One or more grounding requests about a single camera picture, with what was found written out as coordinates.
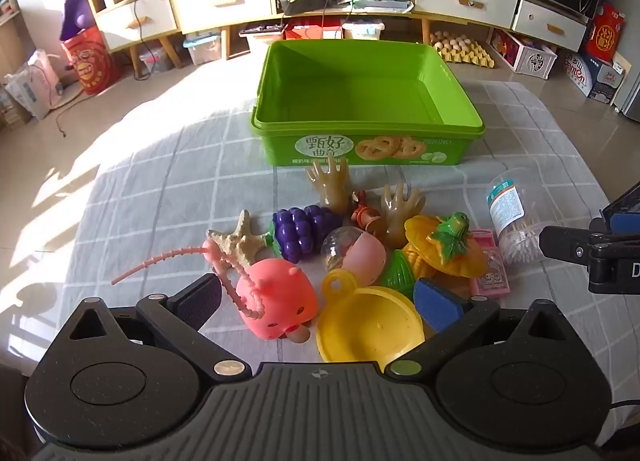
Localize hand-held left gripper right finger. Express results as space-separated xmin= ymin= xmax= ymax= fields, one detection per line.
xmin=384 ymin=277 xmax=576 ymax=384

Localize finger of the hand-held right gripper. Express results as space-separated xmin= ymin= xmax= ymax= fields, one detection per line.
xmin=539 ymin=225 xmax=640 ymax=294
xmin=590 ymin=191 xmax=640 ymax=238

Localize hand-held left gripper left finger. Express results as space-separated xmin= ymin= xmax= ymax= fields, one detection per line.
xmin=64 ymin=275 xmax=253 ymax=384

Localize yellow toy pumpkin green stem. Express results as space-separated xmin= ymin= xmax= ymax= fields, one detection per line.
xmin=404 ymin=212 xmax=488 ymax=278

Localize green and yellow toy corn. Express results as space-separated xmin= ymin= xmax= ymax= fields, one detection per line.
xmin=377 ymin=247 xmax=436 ymax=290

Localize clear cotton swab jar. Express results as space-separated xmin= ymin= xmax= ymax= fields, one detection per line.
xmin=486 ymin=168 xmax=551 ymax=267

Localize pink card pack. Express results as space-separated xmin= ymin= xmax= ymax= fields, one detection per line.
xmin=467 ymin=230 xmax=512 ymax=299

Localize beige starfish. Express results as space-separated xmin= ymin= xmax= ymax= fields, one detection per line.
xmin=206 ymin=210 xmax=271 ymax=269

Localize pink pig toy with strap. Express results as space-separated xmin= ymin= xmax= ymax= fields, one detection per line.
xmin=111 ymin=240 xmax=321 ymax=344

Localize clear and pink capsule ball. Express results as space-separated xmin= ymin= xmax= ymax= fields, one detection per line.
xmin=320 ymin=227 xmax=388 ymax=287

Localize green plastic box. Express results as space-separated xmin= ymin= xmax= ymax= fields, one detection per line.
xmin=250 ymin=39 xmax=486 ymax=166

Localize translucent brown toy hand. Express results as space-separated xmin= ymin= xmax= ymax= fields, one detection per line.
xmin=306 ymin=157 xmax=351 ymax=216
xmin=380 ymin=183 xmax=427 ymax=248

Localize red-brown toy crab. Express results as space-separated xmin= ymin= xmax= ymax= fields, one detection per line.
xmin=350 ymin=190 xmax=388 ymax=237

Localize purple toy grapes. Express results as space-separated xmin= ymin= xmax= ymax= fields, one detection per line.
xmin=270 ymin=205 xmax=345 ymax=264

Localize grey checked blanket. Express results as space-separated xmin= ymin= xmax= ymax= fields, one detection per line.
xmin=0 ymin=81 xmax=640 ymax=422

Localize blue and white cardboard box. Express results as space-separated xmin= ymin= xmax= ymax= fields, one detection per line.
xmin=565 ymin=51 xmax=628 ymax=104

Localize white printed crate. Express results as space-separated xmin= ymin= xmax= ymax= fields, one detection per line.
xmin=487 ymin=28 xmax=558 ymax=80

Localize yellow egg tray with eggs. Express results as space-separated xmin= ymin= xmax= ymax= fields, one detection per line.
xmin=430 ymin=30 xmax=496 ymax=69

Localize small clear storage bin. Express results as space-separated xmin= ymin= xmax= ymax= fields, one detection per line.
xmin=139 ymin=47 xmax=173 ymax=74

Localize clear bin with blue lid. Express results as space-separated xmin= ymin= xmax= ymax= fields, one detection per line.
xmin=182 ymin=31 xmax=223 ymax=66

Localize red printed bag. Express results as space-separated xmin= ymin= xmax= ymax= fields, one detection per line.
xmin=61 ymin=26 xmax=121 ymax=96

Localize white storage bin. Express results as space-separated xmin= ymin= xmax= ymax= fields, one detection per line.
xmin=342 ymin=21 xmax=386 ymax=42
xmin=245 ymin=33 xmax=286 ymax=58

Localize white shopping bag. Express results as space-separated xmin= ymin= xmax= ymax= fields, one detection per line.
xmin=4 ymin=50 xmax=66 ymax=120

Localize black keyboard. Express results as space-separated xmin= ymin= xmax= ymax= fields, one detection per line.
xmin=239 ymin=23 xmax=286 ymax=36

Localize red flat box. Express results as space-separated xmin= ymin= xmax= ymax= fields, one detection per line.
xmin=285 ymin=21 xmax=346 ymax=42

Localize purple plastic seat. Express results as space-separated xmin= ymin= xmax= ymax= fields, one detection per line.
xmin=59 ymin=0 xmax=98 ymax=42

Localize black floor cable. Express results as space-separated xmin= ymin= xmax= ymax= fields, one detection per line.
xmin=54 ymin=81 xmax=103 ymax=138

